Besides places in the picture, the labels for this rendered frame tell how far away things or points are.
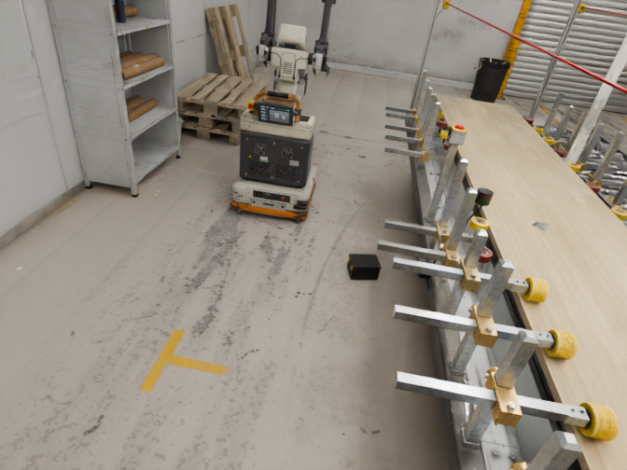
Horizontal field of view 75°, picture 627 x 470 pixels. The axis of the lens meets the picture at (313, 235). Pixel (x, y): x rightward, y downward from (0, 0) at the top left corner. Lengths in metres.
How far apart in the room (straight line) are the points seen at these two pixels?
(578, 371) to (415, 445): 0.96
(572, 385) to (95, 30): 3.24
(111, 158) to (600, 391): 3.36
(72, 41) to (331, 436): 2.99
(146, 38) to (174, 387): 3.03
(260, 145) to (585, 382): 2.53
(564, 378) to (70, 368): 2.10
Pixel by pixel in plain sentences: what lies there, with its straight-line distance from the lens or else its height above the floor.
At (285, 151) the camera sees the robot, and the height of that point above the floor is 0.59.
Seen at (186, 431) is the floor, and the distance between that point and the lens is 2.10.
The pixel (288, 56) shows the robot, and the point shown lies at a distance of 3.35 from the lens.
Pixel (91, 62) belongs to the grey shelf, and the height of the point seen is 1.04.
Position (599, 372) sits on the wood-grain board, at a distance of 1.51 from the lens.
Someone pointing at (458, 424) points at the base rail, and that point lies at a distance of 1.41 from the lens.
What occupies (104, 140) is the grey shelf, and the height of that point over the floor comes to 0.47.
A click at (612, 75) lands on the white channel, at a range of 3.15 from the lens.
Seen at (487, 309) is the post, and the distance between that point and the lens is 1.33.
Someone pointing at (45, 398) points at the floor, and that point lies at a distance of 2.36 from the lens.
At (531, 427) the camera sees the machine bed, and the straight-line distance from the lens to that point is 1.51.
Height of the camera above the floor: 1.79
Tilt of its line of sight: 33 degrees down
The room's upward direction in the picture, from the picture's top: 8 degrees clockwise
